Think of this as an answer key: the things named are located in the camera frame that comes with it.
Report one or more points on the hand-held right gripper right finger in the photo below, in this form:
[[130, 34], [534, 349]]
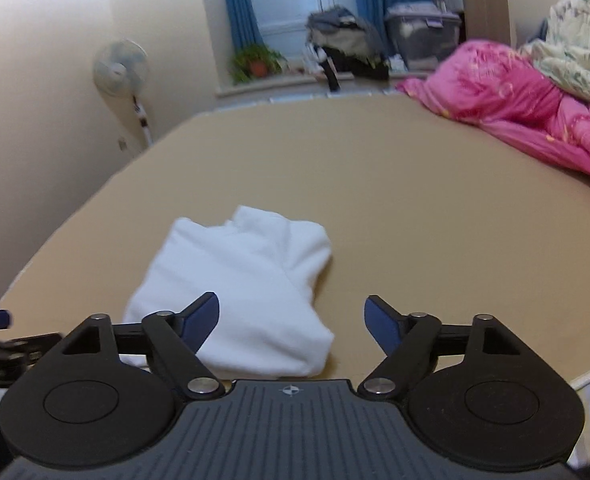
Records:
[[382, 325]]

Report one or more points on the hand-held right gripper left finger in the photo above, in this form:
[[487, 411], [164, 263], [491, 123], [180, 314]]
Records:
[[200, 322]]

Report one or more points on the white cloth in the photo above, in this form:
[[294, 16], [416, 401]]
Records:
[[245, 285]]

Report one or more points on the pile of dark clothes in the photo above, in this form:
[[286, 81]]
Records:
[[345, 40]]

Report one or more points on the tan bed mat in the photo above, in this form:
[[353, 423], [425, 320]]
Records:
[[375, 185]]

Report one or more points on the pink quilt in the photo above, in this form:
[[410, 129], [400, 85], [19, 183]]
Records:
[[515, 95]]

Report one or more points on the potted green plant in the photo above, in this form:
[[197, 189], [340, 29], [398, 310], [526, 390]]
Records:
[[255, 62]]

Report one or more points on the white standing fan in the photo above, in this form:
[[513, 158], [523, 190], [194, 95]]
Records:
[[120, 67]]

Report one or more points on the clear plastic storage box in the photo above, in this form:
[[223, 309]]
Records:
[[425, 35]]

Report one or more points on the blue curtain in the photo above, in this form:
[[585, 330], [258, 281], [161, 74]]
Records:
[[240, 5], [372, 5]]

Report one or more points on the wooden board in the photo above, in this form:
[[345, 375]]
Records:
[[485, 0]]

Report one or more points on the floral white quilt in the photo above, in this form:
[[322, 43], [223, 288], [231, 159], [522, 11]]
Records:
[[580, 45]]

